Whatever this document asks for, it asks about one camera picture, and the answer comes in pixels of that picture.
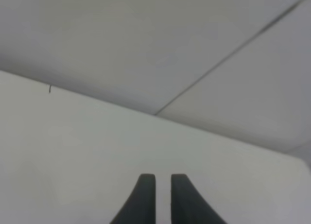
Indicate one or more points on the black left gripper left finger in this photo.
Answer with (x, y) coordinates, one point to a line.
(140, 207)

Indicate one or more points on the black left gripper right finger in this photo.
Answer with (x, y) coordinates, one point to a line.
(187, 204)

